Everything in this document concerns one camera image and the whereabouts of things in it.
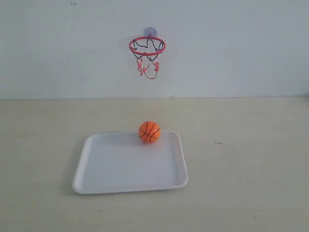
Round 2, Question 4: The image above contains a white rectangular plastic tray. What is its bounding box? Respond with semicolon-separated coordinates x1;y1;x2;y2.
72;131;188;194

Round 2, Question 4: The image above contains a clear suction cup mount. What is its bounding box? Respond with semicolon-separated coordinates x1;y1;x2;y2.
143;27;157;37

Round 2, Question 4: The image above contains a red mini basketball hoop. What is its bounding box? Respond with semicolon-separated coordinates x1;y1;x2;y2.
128;36;166;80

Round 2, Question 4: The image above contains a small orange toy basketball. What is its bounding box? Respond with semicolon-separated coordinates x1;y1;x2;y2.
138;121;161;144

